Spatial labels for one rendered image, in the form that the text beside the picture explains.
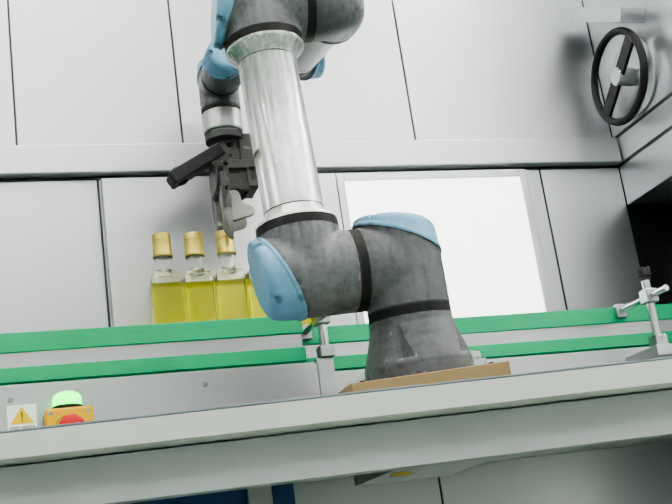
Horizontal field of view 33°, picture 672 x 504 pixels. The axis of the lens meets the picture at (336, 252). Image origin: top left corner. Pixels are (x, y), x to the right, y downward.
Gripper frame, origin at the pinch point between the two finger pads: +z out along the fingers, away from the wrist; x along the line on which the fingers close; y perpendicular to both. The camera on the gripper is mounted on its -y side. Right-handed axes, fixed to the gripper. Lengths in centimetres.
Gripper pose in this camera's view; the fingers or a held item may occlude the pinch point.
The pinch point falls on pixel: (224, 237)
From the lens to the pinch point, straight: 210.5
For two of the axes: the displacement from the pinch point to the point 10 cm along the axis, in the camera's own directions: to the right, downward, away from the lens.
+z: 1.3, 9.5, -2.8
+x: -2.7, 3.1, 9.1
